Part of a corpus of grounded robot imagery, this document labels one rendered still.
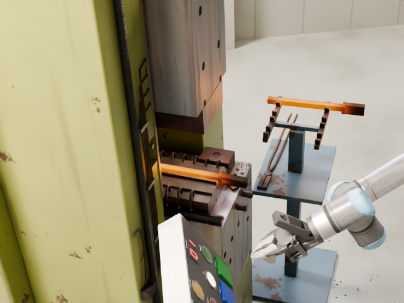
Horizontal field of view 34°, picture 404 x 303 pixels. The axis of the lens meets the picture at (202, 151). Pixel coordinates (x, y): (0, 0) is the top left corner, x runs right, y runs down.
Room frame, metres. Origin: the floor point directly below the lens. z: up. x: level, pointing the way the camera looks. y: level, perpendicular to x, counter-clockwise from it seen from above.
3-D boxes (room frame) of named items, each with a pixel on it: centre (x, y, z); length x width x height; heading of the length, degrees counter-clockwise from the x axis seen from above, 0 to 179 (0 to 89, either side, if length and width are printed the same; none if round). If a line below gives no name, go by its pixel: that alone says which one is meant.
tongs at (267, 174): (2.44, -0.35, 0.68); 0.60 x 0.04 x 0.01; 158
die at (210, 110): (1.91, 0.15, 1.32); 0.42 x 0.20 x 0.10; 69
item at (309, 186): (2.30, -0.41, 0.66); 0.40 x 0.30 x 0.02; 161
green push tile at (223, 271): (1.39, -0.04, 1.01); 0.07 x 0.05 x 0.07; 4
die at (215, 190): (1.91, 0.15, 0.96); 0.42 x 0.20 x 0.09; 69
